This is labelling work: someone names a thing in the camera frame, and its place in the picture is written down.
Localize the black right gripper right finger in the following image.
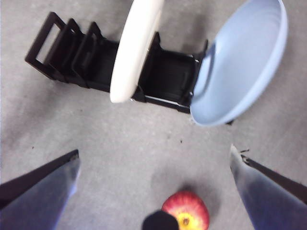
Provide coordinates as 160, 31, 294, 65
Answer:
229, 143, 307, 230

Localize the blue plate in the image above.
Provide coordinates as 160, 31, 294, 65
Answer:
189, 0, 288, 127

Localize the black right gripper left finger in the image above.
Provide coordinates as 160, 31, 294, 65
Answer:
0, 149, 81, 230

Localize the cream white plate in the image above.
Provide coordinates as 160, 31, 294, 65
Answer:
109, 0, 165, 104

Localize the red yellow apple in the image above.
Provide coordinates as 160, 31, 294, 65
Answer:
161, 190, 210, 230

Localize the black plate rack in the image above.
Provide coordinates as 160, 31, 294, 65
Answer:
24, 11, 235, 125

